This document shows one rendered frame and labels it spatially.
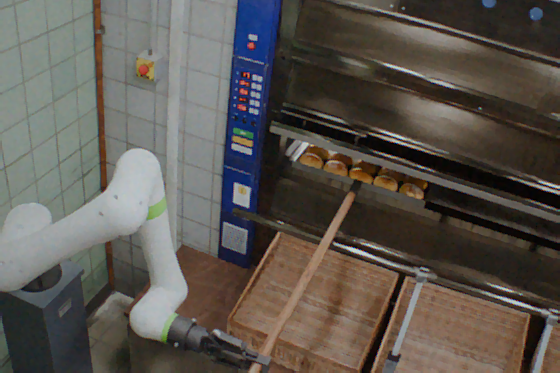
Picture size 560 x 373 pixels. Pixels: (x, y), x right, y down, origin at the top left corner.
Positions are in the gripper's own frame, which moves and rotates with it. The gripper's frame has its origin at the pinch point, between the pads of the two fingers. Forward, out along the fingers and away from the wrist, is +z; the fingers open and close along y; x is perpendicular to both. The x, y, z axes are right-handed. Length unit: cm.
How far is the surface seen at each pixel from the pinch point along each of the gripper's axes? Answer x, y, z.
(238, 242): -98, 48, -46
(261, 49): -98, -46, -45
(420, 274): -61, 2, 35
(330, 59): -101, -48, -19
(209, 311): -65, 62, -44
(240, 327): -51, 49, -24
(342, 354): -66, 61, 15
